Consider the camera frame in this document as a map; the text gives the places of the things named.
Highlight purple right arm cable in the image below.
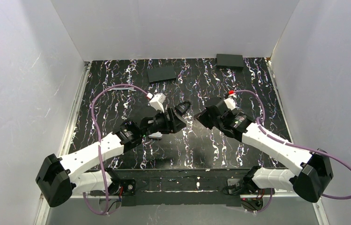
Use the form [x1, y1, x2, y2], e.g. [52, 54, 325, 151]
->
[234, 90, 351, 213]

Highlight black flat pad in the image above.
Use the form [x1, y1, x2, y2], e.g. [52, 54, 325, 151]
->
[147, 66, 177, 83]

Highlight white network switch box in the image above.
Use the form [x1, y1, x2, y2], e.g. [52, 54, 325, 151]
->
[148, 132, 163, 140]

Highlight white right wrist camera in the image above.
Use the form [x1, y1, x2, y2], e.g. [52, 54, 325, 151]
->
[224, 90, 236, 111]

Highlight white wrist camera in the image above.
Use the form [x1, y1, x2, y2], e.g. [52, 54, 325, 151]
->
[224, 90, 236, 111]
[146, 93, 166, 113]

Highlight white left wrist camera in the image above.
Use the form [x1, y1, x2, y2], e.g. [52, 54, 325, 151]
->
[146, 93, 166, 113]

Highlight black rectangular box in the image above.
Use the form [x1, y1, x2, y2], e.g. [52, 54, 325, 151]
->
[216, 53, 245, 69]

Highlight silver open-end wrench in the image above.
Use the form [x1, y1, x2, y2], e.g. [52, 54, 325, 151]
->
[110, 87, 136, 92]

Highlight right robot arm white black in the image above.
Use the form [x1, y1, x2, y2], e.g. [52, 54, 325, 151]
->
[194, 97, 333, 203]

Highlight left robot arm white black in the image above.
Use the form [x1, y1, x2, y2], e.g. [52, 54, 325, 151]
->
[36, 101, 191, 207]

